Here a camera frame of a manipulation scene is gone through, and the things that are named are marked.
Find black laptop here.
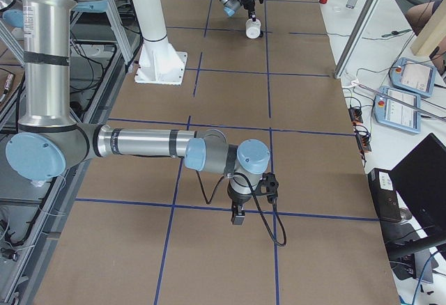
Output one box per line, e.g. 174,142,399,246
387,133,445,260

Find teach pendant near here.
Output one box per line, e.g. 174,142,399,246
374,86,421,134

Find green handled reacher stick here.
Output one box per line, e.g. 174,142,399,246
351,81,445,122

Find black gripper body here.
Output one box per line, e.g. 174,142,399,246
227,185,252,211
242,0,255,12

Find black box on desk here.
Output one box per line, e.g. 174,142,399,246
367,168,401,223

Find teach pendant far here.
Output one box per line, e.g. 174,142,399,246
390,57,436,98

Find white smiley mug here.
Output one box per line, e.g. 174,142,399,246
245,19,263,39

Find person in black shirt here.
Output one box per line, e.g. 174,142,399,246
405,0,445,78

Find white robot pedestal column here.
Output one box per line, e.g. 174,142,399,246
133,0,187,85

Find teach pendant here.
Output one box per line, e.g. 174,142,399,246
390,57,436,98
374,86,421,134

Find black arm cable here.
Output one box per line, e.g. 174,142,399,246
196,171,289,248

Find aluminium frame post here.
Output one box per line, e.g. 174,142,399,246
334,0,380,79

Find wooden beam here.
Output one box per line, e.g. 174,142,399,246
410,6,445,56

